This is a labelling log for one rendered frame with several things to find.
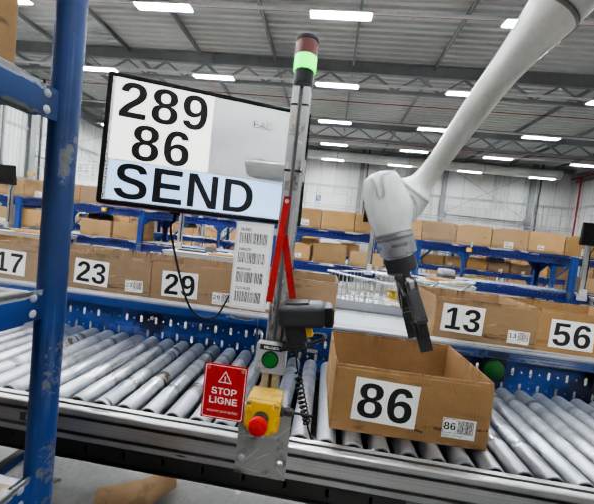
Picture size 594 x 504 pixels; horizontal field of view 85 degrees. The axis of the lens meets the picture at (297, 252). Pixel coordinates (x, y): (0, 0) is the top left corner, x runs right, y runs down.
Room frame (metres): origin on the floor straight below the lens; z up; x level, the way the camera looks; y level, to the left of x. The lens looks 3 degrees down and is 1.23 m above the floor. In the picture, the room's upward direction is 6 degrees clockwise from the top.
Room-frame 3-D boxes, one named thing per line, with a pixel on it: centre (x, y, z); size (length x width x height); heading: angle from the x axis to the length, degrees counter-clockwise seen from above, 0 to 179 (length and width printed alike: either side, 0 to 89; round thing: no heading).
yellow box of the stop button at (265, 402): (0.68, 0.00, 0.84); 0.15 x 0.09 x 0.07; 85
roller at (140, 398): (1.05, 0.37, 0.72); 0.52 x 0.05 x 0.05; 175
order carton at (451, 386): (0.93, -0.33, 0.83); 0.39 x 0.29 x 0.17; 86
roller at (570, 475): (0.94, -0.73, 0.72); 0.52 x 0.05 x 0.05; 175
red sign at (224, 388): (0.72, 0.10, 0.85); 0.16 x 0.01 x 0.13; 85
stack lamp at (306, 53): (0.74, 0.03, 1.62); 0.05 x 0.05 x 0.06
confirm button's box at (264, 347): (0.71, 0.03, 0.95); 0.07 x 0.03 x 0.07; 85
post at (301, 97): (0.74, 0.03, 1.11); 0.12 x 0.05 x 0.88; 85
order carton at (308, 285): (1.47, 0.00, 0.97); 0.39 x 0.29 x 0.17; 85
